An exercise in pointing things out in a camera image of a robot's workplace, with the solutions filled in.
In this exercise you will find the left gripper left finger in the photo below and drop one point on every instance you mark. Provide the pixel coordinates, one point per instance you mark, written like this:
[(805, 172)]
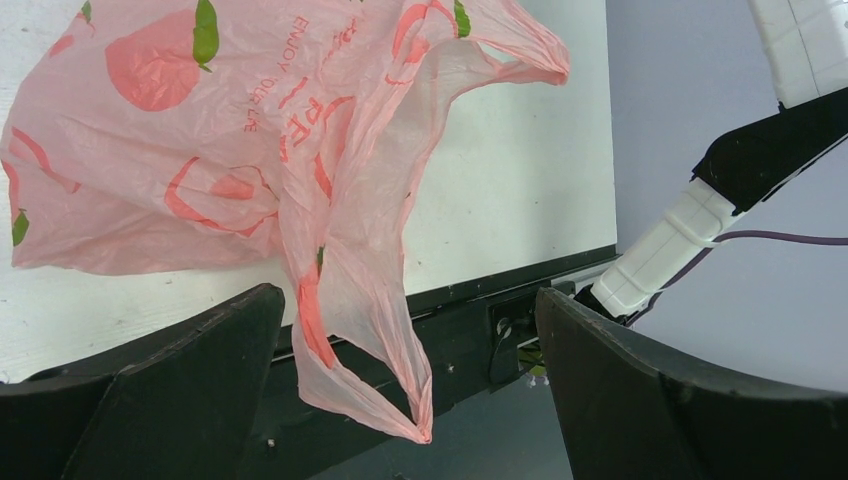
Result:
[(178, 403)]

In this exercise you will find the pink plastic bag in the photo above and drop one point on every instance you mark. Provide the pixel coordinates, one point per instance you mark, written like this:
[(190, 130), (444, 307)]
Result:
[(159, 136)]

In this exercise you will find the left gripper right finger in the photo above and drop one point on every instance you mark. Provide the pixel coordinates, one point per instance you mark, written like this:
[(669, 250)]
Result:
[(630, 407)]

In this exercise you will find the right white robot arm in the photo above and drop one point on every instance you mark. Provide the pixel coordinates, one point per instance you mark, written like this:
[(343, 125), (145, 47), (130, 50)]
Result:
[(806, 46)]

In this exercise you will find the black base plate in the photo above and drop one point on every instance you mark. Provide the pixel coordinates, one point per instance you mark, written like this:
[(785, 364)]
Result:
[(470, 332)]

